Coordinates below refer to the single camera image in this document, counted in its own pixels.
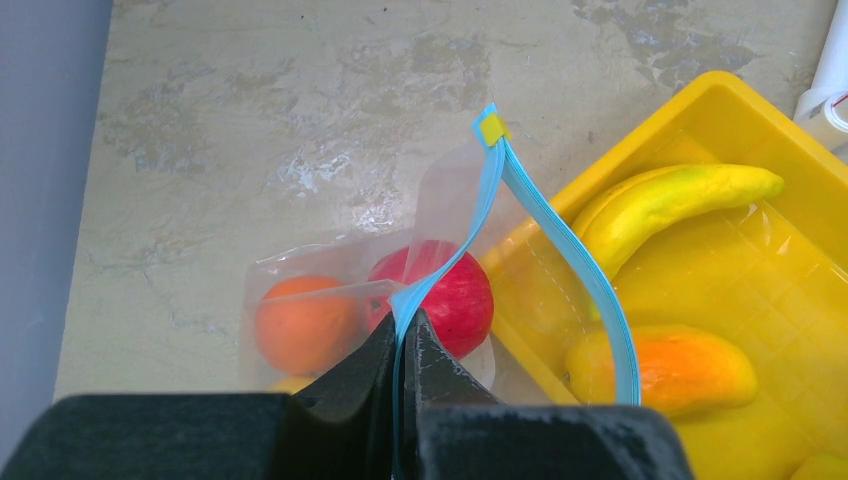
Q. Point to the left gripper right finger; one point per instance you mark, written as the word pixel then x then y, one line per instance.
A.
pixel 450 427

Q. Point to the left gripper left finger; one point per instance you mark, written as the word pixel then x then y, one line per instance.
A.
pixel 338 427

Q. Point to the yellow lemon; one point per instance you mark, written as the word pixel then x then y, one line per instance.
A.
pixel 291 384
pixel 823 466

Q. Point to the orange fruit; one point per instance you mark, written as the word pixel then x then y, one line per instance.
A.
pixel 301 328

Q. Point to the red apple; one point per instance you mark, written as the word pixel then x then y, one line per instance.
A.
pixel 460 306

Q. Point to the clear zip top bag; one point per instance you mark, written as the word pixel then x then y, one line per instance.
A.
pixel 479 197

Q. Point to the orange yellow mango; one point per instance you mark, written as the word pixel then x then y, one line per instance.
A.
pixel 683 370

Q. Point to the yellow banana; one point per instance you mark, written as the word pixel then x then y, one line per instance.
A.
pixel 616 223

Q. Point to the yellow plastic tray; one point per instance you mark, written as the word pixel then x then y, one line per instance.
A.
pixel 769 277

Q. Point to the white pvc pipe frame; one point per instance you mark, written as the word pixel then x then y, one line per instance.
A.
pixel 821 111

